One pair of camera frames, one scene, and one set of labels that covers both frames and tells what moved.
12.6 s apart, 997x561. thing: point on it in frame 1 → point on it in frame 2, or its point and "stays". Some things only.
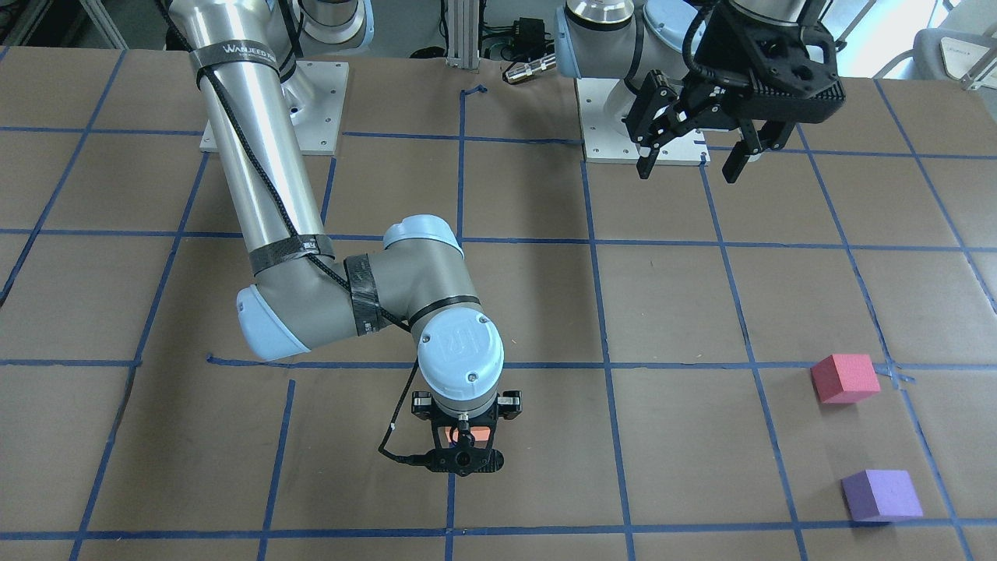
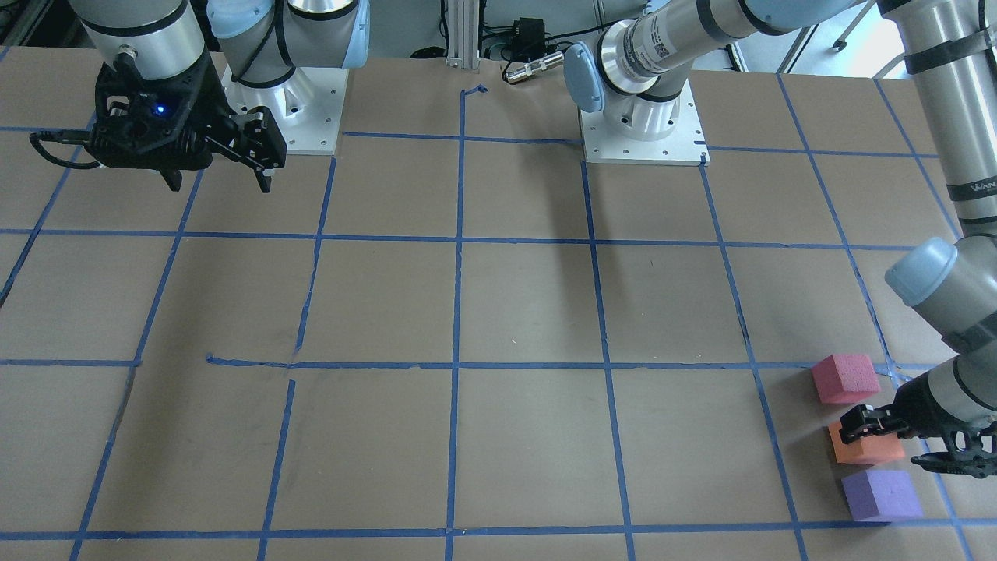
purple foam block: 881,495 stays
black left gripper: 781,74 → 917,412
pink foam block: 845,378 stays
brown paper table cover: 799,367 stays
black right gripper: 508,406 → 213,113
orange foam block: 479,433 → 868,449
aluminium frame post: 463,20 stays
